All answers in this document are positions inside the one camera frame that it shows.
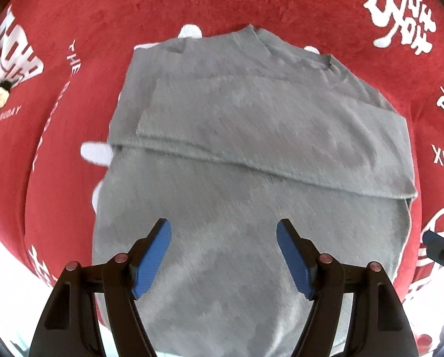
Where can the grey small shirt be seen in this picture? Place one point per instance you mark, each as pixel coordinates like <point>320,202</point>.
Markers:
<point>244,137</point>

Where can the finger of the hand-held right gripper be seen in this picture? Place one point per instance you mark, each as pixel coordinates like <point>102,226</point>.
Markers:
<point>443,253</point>

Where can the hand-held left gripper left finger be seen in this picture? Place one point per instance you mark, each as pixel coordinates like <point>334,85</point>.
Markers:
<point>152,260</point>

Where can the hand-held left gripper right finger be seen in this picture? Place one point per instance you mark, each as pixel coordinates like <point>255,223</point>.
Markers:
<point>294,260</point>

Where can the red printed blanket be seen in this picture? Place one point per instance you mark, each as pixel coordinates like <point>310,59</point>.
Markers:
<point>95,26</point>

